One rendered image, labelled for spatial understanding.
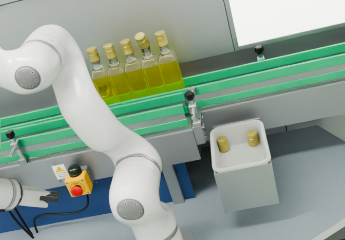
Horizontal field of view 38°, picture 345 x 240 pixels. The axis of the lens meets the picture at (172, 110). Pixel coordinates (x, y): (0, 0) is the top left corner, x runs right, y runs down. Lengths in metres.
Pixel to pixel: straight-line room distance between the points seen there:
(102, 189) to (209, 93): 0.51
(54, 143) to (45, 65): 0.69
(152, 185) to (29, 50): 0.43
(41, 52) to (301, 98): 0.93
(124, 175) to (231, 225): 0.57
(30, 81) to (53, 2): 0.76
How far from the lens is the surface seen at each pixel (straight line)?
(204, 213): 1.76
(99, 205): 1.87
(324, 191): 1.75
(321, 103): 1.73
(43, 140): 1.73
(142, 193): 1.20
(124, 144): 1.26
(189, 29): 1.75
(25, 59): 1.07
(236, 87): 1.68
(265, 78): 1.67
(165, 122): 1.63
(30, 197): 1.49
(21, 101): 2.02
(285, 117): 1.74
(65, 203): 1.89
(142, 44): 1.62
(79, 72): 1.20
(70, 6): 1.80
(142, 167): 1.25
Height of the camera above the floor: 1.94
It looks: 31 degrees down
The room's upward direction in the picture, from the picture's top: 17 degrees counter-clockwise
